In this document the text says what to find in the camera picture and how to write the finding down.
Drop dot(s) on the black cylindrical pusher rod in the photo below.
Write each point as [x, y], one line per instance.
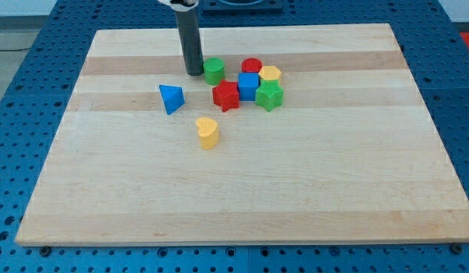
[190, 40]

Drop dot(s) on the yellow hexagon block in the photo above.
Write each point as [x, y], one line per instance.
[270, 72]

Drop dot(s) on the yellow heart block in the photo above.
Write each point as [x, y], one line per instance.
[208, 132]

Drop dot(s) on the red star block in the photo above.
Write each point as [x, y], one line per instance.
[226, 95]

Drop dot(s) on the light wooden board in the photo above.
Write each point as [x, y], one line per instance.
[352, 155]

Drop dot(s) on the green star block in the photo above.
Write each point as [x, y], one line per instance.
[269, 95]

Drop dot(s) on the red cylinder block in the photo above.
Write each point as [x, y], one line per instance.
[251, 65]

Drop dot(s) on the blue triangle block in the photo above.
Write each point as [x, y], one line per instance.
[172, 97]

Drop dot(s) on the blue cube block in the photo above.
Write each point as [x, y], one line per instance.
[247, 84]

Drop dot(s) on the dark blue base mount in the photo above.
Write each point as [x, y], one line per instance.
[217, 6]

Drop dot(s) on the white robot flange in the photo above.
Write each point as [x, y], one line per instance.
[180, 5]

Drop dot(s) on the green cylinder block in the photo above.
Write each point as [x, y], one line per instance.
[213, 71]

